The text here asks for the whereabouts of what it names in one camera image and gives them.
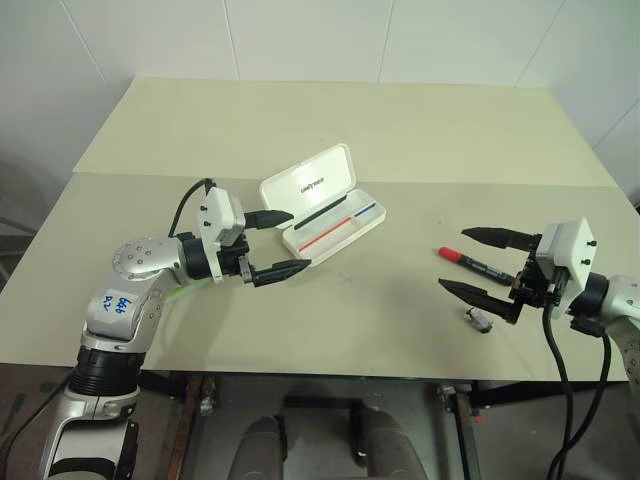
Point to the red pen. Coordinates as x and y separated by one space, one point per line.
325 234

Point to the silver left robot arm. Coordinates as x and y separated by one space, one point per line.
145 260

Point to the black marker with red cap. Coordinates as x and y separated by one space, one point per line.
480 267

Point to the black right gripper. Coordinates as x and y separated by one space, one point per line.
535 282

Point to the rusty metal table leg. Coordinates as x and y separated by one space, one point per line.
195 415
465 425

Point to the blue pen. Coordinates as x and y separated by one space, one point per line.
365 209

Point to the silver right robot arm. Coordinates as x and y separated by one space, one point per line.
622 300

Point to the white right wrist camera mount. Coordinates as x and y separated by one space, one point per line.
575 245

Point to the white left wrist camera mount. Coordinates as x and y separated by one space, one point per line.
220 215

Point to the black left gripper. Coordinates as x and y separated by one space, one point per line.
233 260

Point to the black pen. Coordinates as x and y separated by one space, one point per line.
320 214

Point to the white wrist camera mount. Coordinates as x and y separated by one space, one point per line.
575 245
220 215

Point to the white open pencil case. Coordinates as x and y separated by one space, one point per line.
320 180

